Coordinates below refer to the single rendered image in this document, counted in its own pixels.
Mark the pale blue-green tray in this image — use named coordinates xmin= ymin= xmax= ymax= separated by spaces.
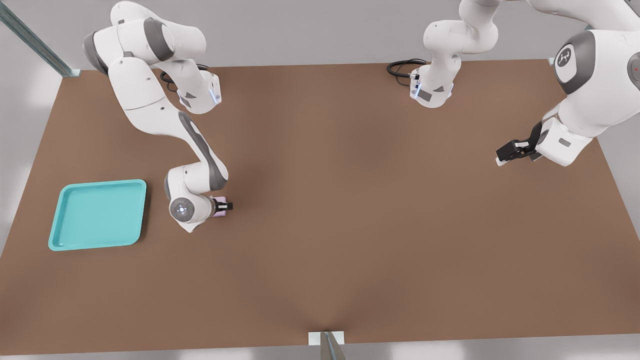
xmin=48 ymin=179 xmax=148 ymax=252

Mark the black cable loop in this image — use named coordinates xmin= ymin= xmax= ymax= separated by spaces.
xmin=160 ymin=64 xmax=210 ymax=93
xmin=386 ymin=58 xmax=429 ymax=88

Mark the silver frame post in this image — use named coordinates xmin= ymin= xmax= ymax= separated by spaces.
xmin=0 ymin=2 xmax=82 ymax=78
xmin=308 ymin=330 xmax=346 ymax=360

